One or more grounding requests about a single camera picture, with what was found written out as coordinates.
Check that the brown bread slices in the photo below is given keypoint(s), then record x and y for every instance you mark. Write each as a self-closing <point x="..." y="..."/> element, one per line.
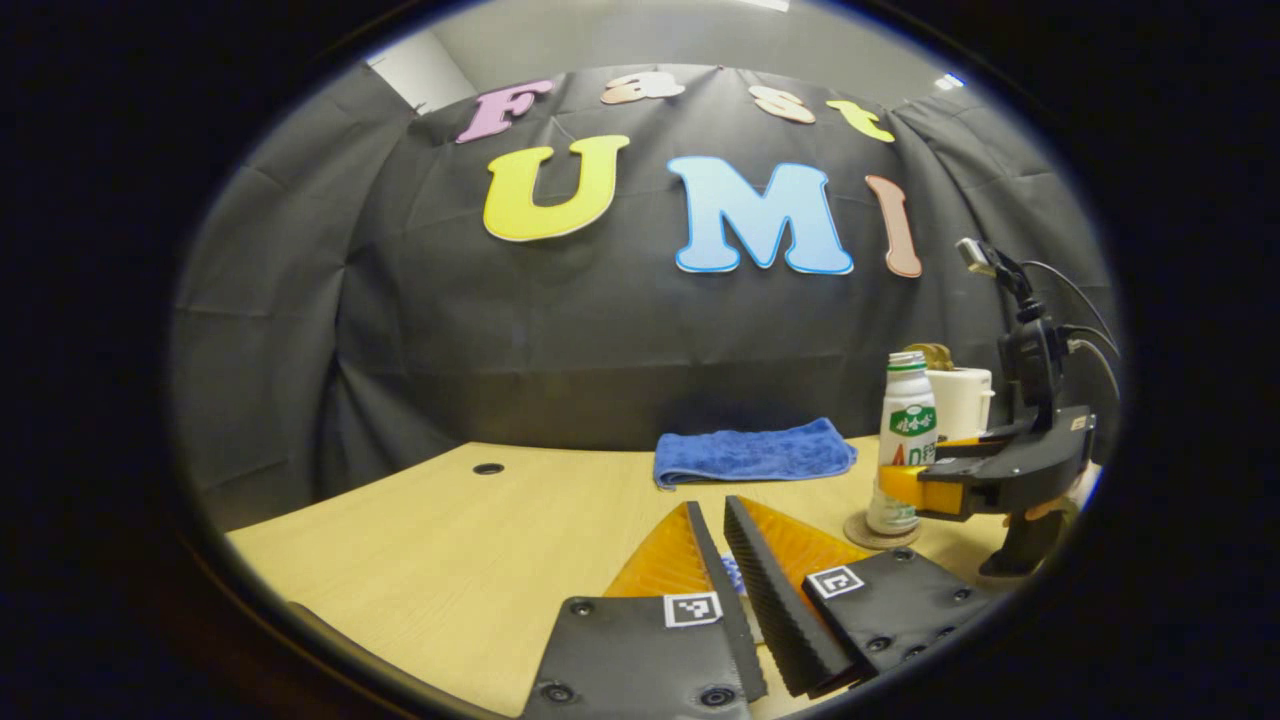
<point x="935" y="354"/>

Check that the white water bottle green label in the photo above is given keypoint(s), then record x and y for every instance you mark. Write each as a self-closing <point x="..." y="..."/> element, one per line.
<point x="905" y="420"/>

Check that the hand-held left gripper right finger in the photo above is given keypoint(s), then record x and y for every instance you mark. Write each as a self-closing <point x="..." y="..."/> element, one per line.
<point x="780" y="620"/>

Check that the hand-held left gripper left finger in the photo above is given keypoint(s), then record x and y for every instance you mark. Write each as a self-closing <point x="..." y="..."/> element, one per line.
<point x="737" y="630"/>

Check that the white toaster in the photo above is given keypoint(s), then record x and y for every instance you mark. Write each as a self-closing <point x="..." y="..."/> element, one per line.
<point x="962" y="400"/>

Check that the round brown coaster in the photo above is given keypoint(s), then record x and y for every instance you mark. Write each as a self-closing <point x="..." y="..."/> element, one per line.
<point x="860" y="535"/>

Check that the blue towel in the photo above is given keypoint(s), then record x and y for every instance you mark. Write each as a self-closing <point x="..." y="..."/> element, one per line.
<point x="750" y="455"/>

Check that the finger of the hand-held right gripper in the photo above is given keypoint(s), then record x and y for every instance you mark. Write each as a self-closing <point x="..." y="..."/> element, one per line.
<point x="975" y="446"/>
<point x="950" y="485"/>

